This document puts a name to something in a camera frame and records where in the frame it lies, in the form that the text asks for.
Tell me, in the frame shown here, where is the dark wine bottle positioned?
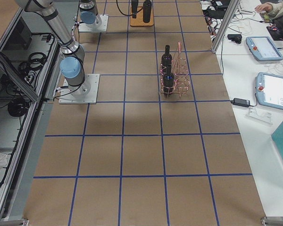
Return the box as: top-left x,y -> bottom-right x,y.
142,0 -> 152,23
161,45 -> 172,68
163,64 -> 174,96

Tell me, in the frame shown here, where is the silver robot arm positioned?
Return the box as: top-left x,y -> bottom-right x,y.
16,0 -> 90,96
78,0 -> 140,28

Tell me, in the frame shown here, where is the wooden serving tray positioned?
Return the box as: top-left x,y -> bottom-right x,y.
130,9 -> 154,27

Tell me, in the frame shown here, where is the person hand at desk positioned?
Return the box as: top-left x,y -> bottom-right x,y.
254,3 -> 273,13

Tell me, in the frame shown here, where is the black webcam on desk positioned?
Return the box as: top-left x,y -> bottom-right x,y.
227,34 -> 242,44

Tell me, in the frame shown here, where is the far blue teach pendant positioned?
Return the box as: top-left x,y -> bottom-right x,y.
246,36 -> 283,61

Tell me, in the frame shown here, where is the blue teach pendant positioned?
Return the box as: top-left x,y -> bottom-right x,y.
255,72 -> 283,110
246,36 -> 283,61

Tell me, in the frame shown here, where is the black power adapter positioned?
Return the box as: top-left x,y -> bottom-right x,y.
230,98 -> 250,107

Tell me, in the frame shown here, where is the clear acrylic stand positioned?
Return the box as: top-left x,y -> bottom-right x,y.
245,108 -> 273,125

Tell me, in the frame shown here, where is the near blue teach pendant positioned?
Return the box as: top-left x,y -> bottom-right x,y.
255,72 -> 283,110

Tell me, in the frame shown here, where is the copper wire bottle basket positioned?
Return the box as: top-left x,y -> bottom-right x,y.
159,42 -> 191,96

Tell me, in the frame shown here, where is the aluminium frame post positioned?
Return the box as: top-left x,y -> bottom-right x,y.
211,0 -> 240,54

